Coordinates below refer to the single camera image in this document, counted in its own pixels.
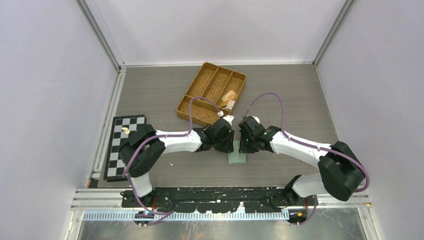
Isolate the green card holder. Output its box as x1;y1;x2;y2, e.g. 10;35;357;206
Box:
227;140;247;165

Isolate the gold VIP card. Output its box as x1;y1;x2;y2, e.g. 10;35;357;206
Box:
221;90;238;102

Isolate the woven wicker divided tray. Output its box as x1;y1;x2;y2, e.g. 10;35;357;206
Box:
176;62;247;126

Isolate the stack of cards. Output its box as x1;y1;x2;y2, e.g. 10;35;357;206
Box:
219;99;236;111

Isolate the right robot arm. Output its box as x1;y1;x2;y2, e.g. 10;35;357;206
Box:
238;116;366;205

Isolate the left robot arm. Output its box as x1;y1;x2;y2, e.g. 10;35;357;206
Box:
118;115;235;207

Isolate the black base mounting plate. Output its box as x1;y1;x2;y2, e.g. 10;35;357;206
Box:
120;186;315;214

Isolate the cream chess piece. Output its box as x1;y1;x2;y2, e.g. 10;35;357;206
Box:
122;127;131;135

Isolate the black white chessboard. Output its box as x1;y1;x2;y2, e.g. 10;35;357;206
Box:
103;114;148;183

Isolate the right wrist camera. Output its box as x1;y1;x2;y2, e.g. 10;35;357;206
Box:
243;115;260;125

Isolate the aluminium front rail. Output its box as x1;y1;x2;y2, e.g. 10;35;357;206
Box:
70;185;372;211

